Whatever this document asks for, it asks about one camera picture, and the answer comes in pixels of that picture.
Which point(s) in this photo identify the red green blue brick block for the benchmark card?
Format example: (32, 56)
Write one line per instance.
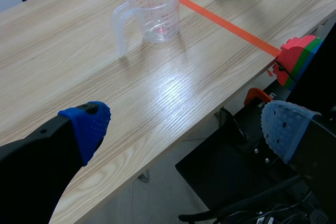
(296, 60)

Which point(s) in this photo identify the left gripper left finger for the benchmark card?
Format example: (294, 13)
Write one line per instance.
(39, 161)

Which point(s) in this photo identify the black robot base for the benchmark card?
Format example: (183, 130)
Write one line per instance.
(236, 155)

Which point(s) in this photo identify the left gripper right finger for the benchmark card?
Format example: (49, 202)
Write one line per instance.
(302, 134)

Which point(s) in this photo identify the empty clear plastic beaker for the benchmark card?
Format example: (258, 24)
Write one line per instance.
(151, 14)

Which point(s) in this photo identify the orange clamp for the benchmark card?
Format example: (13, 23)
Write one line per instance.
(256, 96)

